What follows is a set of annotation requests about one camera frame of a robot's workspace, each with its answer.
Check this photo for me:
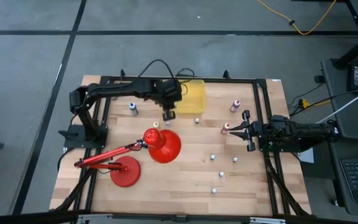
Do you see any translucent yellow plastic bin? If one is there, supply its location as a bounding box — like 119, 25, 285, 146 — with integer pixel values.
172, 79, 207, 114

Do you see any black aluminium table frame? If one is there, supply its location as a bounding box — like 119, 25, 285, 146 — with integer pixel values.
50, 70, 312, 218

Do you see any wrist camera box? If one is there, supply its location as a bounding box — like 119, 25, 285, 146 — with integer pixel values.
169, 80, 183, 103
267, 114, 289, 133

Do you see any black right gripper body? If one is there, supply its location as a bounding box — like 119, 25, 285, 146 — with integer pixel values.
242, 110, 264, 152

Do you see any large pink-capped dye bottle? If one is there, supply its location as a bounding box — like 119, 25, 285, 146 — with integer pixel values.
229, 99, 241, 113

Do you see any yellow extension cable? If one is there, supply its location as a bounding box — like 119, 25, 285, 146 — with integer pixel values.
255, 0, 338, 35

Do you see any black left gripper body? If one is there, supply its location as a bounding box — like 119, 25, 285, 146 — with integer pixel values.
157, 79, 176, 112

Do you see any dark gray desk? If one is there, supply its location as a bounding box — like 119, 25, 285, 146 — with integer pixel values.
327, 136, 358, 218
320, 58, 358, 141

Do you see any red desk lamp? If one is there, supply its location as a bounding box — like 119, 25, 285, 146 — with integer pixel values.
74, 127, 182, 188

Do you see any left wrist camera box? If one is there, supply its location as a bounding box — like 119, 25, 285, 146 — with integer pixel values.
169, 80, 183, 103

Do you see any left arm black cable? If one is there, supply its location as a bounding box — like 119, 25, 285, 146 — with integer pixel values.
137, 58, 196, 79

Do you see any white cable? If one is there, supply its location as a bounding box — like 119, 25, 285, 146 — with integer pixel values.
316, 83, 358, 124

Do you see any yellow plug connector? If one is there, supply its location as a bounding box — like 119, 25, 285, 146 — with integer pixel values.
297, 98, 311, 110

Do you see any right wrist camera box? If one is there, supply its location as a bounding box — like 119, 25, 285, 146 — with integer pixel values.
267, 114, 289, 133

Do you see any black stand leg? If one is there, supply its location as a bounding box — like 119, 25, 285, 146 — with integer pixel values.
331, 29, 358, 71

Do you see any white paper tag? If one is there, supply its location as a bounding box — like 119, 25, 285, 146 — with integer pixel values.
299, 147, 315, 164

